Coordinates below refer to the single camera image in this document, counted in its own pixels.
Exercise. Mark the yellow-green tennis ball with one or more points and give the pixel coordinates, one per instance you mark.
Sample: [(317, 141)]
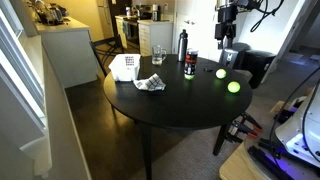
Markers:
[(221, 73), (234, 87)]

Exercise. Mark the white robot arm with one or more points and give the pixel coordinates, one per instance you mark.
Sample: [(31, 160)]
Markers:
[(310, 123)]

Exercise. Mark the tennis ball inside can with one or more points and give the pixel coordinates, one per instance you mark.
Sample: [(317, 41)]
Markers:
[(189, 77)]

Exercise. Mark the black tennis ball can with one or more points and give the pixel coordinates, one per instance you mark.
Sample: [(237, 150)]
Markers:
[(191, 61)]

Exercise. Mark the white checkered dish cloth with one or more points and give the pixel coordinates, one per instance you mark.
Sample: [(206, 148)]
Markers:
[(150, 83)]

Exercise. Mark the clear glass mug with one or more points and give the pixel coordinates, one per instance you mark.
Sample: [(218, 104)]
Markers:
[(157, 55)]

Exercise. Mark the white plastic basket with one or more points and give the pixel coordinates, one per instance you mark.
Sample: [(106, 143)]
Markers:
[(124, 71)]

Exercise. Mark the steel water bottle black cap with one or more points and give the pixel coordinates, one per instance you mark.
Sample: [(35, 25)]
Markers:
[(182, 45)]

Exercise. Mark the small black flat lid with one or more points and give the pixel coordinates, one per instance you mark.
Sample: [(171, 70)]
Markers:
[(208, 70)]

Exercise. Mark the white drawer cabinet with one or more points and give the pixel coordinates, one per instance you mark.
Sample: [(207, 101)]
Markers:
[(156, 36)]

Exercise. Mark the black table leg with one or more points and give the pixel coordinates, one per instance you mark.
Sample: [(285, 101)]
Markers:
[(220, 138), (146, 153)]

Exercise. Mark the black oven stove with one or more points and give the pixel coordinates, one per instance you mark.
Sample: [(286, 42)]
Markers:
[(132, 31)]

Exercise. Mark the black wooden chair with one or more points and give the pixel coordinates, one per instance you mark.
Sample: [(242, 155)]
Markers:
[(106, 43)]

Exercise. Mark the white double door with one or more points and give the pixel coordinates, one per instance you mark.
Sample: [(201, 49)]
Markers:
[(196, 26)]

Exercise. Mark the black orange clamp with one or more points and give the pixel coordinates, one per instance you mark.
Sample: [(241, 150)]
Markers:
[(241, 130), (251, 120)]

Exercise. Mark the cardboard box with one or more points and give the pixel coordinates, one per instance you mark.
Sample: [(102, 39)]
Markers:
[(70, 53)]

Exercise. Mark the black trash bin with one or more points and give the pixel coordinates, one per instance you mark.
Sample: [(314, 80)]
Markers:
[(258, 66)]

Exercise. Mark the light wooden board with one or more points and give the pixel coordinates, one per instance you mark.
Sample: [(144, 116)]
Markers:
[(236, 166)]

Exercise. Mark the appliances on counter island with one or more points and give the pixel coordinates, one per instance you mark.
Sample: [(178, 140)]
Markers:
[(50, 13)]

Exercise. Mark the white hanging cloth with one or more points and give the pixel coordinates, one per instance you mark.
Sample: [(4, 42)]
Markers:
[(38, 156)]

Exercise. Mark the black camera stand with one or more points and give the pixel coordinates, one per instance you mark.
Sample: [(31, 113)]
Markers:
[(226, 23)]

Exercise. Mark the black mounting rail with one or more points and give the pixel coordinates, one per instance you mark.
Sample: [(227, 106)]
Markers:
[(266, 161)]

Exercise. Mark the white window frame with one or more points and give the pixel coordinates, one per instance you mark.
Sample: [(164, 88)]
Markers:
[(20, 73)]

